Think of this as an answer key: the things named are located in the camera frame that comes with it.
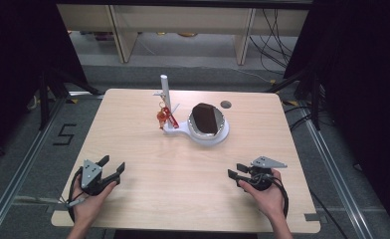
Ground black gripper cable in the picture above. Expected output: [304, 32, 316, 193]
[253, 172, 291, 219]
[67, 165, 86, 223]

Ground white key stand with pole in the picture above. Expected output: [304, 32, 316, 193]
[152, 74, 231, 146]

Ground black floor cables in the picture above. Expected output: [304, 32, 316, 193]
[283, 102, 318, 132]

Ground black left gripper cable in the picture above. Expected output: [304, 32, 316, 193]
[67, 165, 86, 223]

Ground grey cord with plug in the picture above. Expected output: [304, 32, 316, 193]
[58, 196, 88, 209]

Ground black metal stand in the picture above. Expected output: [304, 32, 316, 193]
[266, 65, 324, 131]
[38, 65, 101, 131]

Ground aluminium floor rail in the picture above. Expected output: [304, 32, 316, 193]
[300, 108, 374, 239]
[0, 95, 69, 239]

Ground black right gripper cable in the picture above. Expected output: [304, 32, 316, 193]
[253, 172, 291, 219]

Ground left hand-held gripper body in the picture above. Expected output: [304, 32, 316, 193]
[79, 158, 121, 196]

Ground silver white bowl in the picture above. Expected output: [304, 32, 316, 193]
[187, 108, 226, 140]

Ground person's right hand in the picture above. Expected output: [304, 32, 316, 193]
[238, 168, 287, 223]

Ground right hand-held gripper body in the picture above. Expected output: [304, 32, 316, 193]
[248, 155, 289, 192]

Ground person's left hand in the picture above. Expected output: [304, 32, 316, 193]
[71, 180, 118, 227]

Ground brown leather key pouch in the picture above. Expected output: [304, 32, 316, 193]
[191, 103, 220, 135]

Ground red strap keychain with figure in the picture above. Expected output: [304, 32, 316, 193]
[155, 97, 180, 130]

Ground beige wooden bench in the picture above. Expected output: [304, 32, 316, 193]
[57, 3, 310, 67]

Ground white floor cable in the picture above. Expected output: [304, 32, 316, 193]
[135, 34, 275, 84]

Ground black hanging cables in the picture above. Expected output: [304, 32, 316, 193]
[248, 8, 295, 75]

